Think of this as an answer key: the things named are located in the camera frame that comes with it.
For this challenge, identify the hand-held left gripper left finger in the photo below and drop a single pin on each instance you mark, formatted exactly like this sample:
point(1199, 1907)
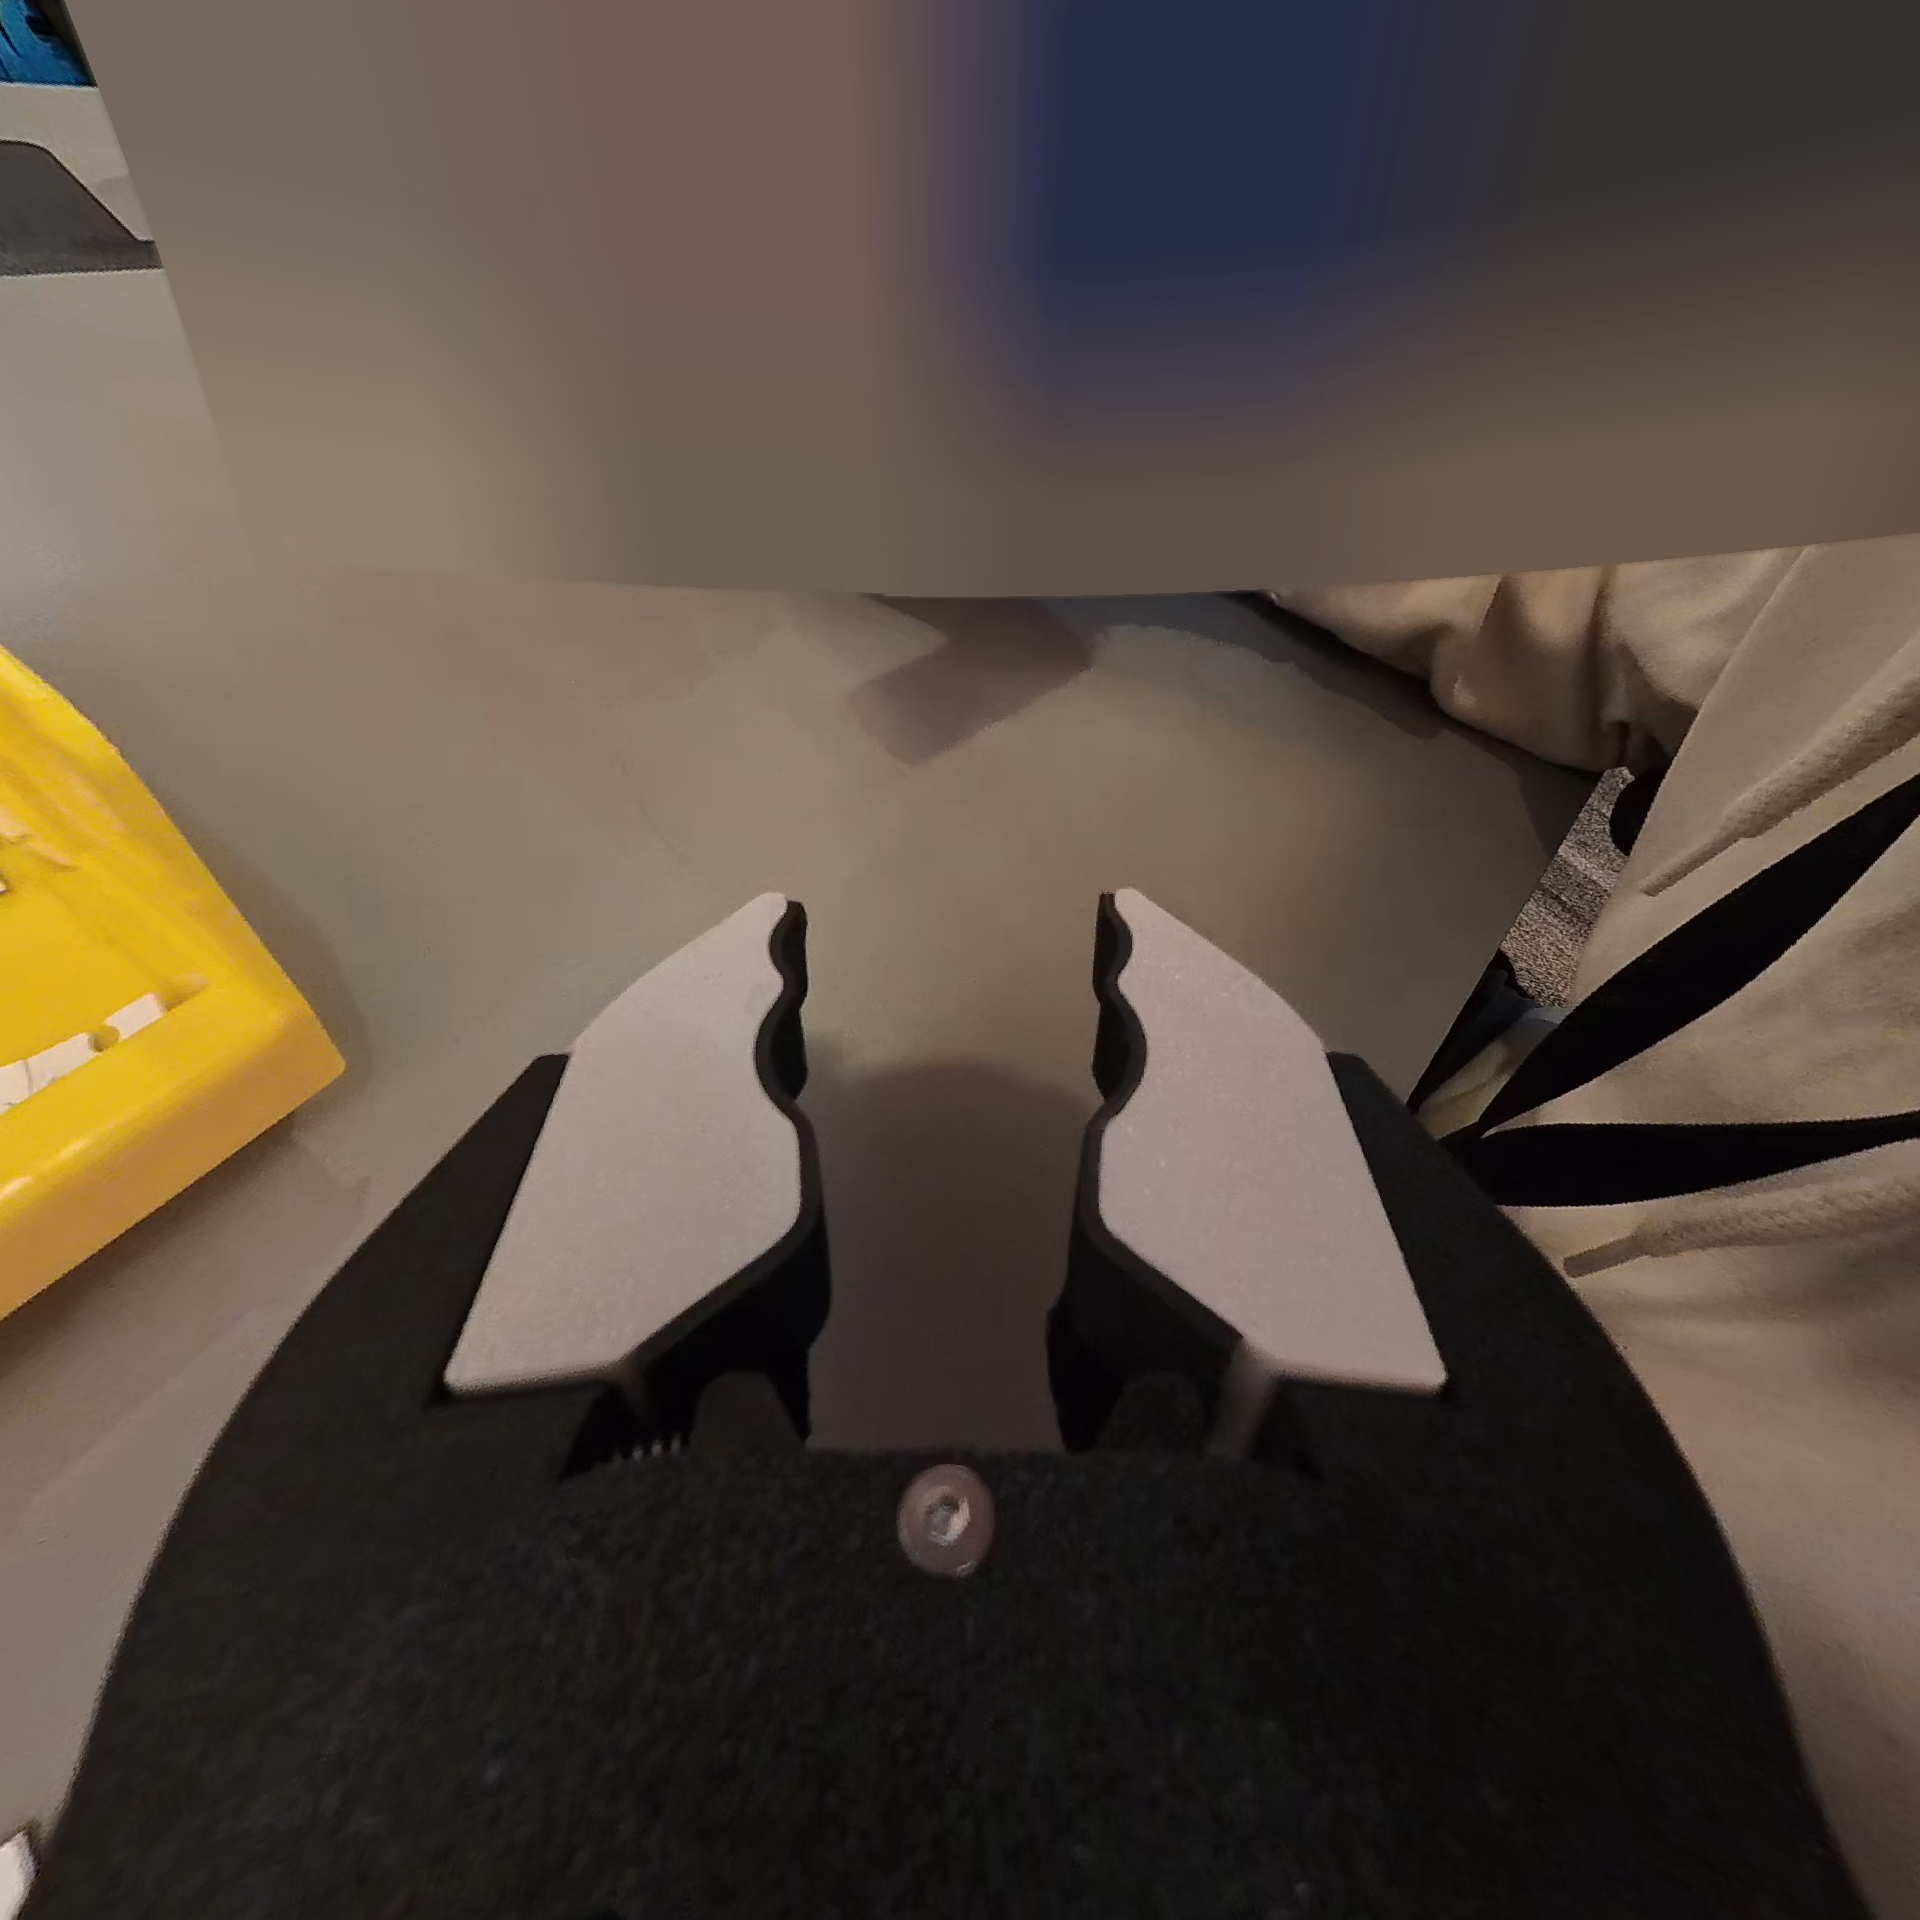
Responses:
point(645, 1170)

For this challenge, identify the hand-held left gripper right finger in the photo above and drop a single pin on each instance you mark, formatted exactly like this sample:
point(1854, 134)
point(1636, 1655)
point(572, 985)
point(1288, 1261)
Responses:
point(1260, 1170)

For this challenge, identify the person's right forearm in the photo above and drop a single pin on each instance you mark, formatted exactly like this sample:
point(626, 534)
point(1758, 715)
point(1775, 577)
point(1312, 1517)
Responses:
point(1471, 662)

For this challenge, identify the yellow plastic tray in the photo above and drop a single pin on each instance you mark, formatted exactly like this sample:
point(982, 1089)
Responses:
point(150, 1185)

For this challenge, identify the person's cream hoodie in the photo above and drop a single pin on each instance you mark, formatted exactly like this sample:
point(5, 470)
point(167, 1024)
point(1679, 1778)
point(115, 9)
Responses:
point(1771, 1424)

